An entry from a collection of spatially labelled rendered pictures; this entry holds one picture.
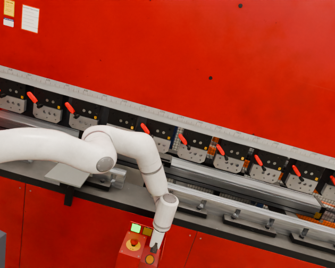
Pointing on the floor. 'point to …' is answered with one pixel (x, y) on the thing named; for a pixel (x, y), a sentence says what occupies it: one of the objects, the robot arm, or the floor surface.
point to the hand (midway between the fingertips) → (153, 248)
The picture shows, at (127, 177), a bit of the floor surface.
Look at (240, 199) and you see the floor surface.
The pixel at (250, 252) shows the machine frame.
